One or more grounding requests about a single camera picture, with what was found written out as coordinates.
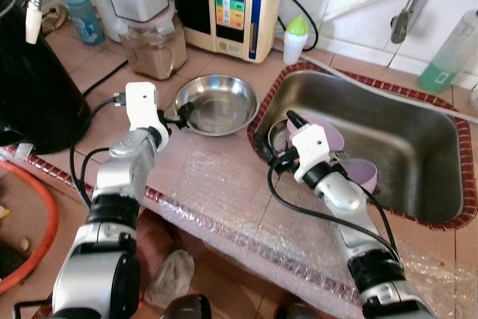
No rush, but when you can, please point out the clear bubble wrap sheet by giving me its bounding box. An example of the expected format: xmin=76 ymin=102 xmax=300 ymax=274
xmin=146 ymin=134 xmax=456 ymax=319

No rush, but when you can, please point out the pink plastic cup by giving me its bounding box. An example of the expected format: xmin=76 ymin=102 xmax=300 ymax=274
xmin=340 ymin=158 xmax=379 ymax=195

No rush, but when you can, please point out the small white bottle green cap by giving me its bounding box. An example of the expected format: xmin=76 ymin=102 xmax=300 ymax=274
xmin=282 ymin=14 xmax=309 ymax=66

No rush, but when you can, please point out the blender with brown contents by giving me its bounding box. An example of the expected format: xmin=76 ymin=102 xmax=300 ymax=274
xmin=99 ymin=0 xmax=188 ymax=81

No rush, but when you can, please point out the cream water ioniser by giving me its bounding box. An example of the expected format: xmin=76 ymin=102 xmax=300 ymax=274
xmin=170 ymin=0 xmax=288 ymax=64

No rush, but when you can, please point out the stainless steel sink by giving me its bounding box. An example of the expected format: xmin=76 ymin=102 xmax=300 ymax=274
xmin=252 ymin=68 xmax=465 ymax=224

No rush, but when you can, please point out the teal plastic bottle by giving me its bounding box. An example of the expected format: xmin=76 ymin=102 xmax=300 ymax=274
xmin=61 ymin=0 xmax=106 ymax=46

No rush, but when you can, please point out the large black kettle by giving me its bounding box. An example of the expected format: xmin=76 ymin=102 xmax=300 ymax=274
xmin=0 ymin=0 xmax=93 ymax=155

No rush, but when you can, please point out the black robot right foot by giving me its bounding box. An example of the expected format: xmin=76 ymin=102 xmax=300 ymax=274
xmin=276 ymin=303 xmax=320 ymax=319

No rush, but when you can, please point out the black robot foot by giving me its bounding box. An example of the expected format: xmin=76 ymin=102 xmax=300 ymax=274
xmin=276 ymin=303 xmax=320 ymax=319
xmin=159 ymin=294 xmax=213 ymax=319

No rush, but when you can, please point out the grey floor rag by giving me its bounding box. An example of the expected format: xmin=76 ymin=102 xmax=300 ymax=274
xmin=142 ymin=250 xmax=196 ymax=310

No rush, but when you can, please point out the brass tap fitting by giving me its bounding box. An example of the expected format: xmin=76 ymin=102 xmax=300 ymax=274
xmin=37 ymin=5 xmax=68 ymax=36

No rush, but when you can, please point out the green dish soap bottle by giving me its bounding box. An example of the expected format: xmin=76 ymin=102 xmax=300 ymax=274
xmin=417 ymin=7 xmax=478 ymax=95

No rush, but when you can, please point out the orange plastic basin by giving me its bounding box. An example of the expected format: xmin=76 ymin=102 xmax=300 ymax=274
xmin=0 ymin=161 xmax=60 ymax=294

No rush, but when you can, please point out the black robot left foot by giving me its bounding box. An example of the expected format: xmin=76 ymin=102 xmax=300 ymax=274
xmin=159 ymin=294 xmax=213 ymax=319

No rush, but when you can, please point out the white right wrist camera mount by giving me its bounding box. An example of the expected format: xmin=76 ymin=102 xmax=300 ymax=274
xmin=289 ymin=123 xmax=331 ymax=184

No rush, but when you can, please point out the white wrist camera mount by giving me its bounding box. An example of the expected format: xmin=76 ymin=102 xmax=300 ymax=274
xmin=289 ymin=123 xmax=331 ymax=184
xmin=124 ymin=81 xmax=170 ymax=134

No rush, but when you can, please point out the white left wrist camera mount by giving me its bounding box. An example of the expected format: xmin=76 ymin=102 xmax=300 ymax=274
xmin=124 ymin=81 xmax=170 ymax=134

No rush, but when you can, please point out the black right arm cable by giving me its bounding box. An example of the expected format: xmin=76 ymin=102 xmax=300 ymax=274
xmin=267 ymin=166 xmax=404 ymax=260

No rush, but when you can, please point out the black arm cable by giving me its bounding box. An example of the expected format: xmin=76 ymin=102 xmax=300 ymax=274
xmin=267 ymin=166 xmax=404 ymax=260
xmin=69 ymin=93 xmax=129 ymax=209

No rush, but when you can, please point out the black power cable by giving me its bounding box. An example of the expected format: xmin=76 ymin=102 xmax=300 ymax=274
xmin=278 ymin=0 xmax=320 ymax=52

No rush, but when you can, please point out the thin white hose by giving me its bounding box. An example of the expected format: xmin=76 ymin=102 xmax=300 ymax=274
xmin=305 ymin=49 xmax=478 ymax=123

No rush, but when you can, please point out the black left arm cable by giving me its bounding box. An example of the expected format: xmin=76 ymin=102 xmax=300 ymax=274
xmin=69 ymin=93 xmax=129 ymax=209

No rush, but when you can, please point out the steel tap handle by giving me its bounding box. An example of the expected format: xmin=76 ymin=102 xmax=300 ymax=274
xmin=390 ymin=0 xmax=443 ymax=46

